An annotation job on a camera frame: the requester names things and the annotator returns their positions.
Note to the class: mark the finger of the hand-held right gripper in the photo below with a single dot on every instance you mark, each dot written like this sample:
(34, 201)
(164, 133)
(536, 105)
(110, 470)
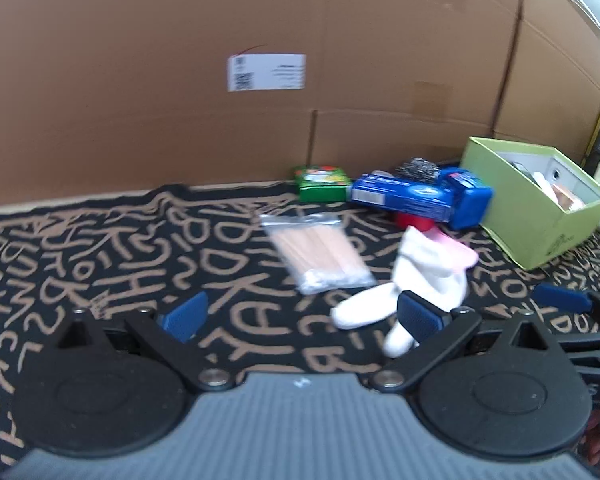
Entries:
(562, 297)
(590, 352)

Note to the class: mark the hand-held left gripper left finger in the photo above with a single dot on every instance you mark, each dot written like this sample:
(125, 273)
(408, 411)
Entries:
(185, 316)

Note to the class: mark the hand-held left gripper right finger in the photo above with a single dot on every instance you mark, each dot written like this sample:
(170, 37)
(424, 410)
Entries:
(420, 315)

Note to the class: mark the white sock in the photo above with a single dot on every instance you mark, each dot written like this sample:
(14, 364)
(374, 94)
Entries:
(365, 307)

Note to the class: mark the lime green cardboard box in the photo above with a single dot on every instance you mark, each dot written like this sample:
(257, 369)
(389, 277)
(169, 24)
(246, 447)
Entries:
(530, 230)

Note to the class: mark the pink cloth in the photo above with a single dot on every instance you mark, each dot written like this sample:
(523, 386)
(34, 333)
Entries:
(457, 255)

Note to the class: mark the red round item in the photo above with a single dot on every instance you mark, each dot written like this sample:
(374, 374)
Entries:
(412, 221)

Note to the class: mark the black letter-printed mat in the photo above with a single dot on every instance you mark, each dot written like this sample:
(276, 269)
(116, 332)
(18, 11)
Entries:
(105, 260)

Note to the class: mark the clear bag of wooden sticks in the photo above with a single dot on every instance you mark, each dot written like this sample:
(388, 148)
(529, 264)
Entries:
(320, 255)

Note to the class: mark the long blue box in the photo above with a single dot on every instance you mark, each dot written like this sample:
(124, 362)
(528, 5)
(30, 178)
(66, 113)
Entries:
(405, 197)

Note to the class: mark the blue plastic case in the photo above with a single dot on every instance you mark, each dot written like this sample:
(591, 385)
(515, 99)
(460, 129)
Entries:
(467, 205)

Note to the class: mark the steel wool scrubber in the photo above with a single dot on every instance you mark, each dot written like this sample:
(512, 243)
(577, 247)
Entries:
(417, 169)

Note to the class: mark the green packet with red print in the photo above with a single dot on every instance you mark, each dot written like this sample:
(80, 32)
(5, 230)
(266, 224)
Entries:
(322, 190)

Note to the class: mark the brown cardboard panel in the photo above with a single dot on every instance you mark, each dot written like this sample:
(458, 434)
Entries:
(130, 85)

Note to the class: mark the white shipping label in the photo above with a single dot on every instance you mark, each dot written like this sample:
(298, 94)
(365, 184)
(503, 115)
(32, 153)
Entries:
(266, 72)

